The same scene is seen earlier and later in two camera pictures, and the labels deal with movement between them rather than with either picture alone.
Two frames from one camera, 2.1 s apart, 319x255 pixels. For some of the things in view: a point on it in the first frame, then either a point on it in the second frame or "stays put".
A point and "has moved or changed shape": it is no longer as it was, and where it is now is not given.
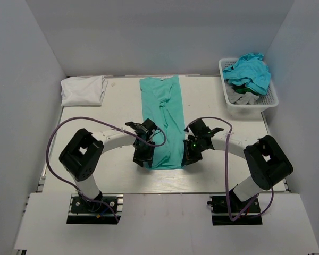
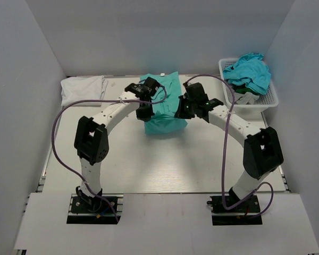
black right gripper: [189, 157] to [181, 114]
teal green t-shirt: [161, 102] has moved or changed shape
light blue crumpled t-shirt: [250, 69] stays put
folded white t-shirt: [83, 91] stays put
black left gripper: [148, 157] to [146, 116]
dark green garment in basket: [242, 89] stays put
